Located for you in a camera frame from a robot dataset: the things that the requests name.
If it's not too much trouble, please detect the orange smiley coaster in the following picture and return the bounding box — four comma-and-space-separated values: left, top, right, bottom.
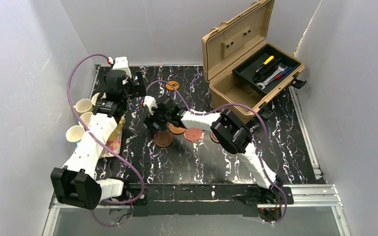
165, 80, 180, 91

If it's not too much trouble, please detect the dark brown coaster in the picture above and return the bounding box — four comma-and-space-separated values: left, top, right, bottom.
154, 130, 173, 148

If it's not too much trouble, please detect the red blue screwdriver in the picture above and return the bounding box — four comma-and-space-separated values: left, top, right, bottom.
273, 66, 294, 80

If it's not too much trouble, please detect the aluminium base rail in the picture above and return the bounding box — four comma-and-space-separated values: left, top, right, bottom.
43, 184, 350, 236

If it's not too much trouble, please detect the floral tray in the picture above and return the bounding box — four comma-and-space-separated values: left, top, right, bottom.
106, 116, 126, 154

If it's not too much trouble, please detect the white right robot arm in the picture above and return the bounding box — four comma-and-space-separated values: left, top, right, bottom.
142, 96, 287, 203

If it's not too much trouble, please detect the black toolbox tray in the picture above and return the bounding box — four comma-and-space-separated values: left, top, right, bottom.
233, 43, 304, 96

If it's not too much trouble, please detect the silver wrench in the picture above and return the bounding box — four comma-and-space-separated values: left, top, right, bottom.
257, 66, 287, 89

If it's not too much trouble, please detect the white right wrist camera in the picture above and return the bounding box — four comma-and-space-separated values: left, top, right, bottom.
141, 95, 157, 115

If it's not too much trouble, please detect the pink mug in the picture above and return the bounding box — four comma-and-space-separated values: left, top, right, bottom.
80, 112, 93, 126

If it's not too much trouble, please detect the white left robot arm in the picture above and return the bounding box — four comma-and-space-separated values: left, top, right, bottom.
50, 69, 146, 210

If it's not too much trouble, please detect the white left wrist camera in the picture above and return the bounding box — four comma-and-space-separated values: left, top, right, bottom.
112, 57, 132, 78

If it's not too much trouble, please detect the blue mug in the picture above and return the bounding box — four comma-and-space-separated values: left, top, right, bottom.
65, 125, 85, 148

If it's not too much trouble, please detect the yellow handled screwdriver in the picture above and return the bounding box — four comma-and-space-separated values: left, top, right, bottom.
256, 56, 274, 72

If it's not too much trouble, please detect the green mug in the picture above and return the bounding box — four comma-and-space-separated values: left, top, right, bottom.
73, 98, 94, 114

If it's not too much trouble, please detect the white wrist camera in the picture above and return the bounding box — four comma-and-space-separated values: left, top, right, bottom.
141, 95, 157, 115
112, 57, 132, 78

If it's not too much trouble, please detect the dark walnut coaster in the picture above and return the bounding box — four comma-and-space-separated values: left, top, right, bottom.
210, 132, 220, 144

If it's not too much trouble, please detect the red coaster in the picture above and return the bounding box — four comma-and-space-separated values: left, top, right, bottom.
184, 128, 203, 142

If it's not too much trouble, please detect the tan plastic toolbox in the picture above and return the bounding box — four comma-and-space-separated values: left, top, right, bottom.
202, 0, 306, 119

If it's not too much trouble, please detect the orange wooden coaster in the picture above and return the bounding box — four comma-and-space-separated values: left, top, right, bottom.
168, 123, 186, 135

